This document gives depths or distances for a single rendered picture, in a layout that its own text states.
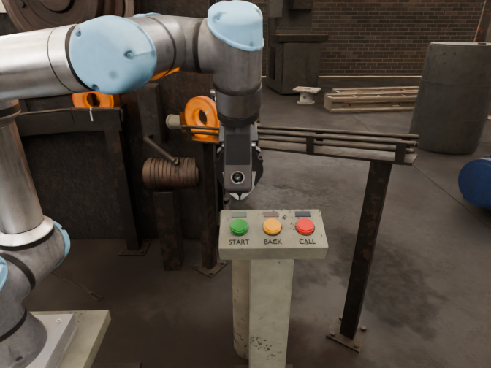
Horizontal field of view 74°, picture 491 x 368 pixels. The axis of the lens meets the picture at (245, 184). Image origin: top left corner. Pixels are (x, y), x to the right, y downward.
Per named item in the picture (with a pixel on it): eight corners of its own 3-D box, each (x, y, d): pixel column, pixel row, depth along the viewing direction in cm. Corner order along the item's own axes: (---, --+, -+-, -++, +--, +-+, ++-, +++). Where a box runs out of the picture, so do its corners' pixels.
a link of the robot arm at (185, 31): (104, 11, 41) (187, 17, 39) (145, 11, 51) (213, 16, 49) (112, 75, 45) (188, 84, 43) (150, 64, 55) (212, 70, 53)
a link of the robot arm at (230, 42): (210, -5, 46) (269, -1, 45) (215, 69, 54) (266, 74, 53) (193, 14, 41) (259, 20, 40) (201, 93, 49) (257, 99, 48)
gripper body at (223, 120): (257, 144, 66) (259, 91, 58) (259, 174, 60) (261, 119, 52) (219, 145, 66) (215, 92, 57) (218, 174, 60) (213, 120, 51)
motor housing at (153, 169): (162, 255, 160) (147, 152, 136) (207, 255, 160) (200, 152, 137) (155, 273, 148) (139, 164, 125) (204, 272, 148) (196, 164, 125)
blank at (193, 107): (204, 143, 128) (199, 145, 126) (184, 109, 128) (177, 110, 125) (229, 124, 118) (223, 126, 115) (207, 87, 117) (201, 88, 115)
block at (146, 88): (149, 136, 148) (142, 82, 137) (167, 136, 148) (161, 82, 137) (143, 144, 138) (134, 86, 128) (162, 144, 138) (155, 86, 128)
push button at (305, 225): (294, 222, 76) (295, 217, 75) (311, 222, 76) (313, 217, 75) (297, 236, 74) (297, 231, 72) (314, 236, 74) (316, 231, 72)
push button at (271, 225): (262, 222, 76) (263, 217, 75) (279, 222, 76) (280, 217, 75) (263, 236, 73) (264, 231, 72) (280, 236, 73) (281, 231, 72)
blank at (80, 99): (70, 82, 133) (66, 83, 130) (107, 78, 132) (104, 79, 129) (82, 120, 140) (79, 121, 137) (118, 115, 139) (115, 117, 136)
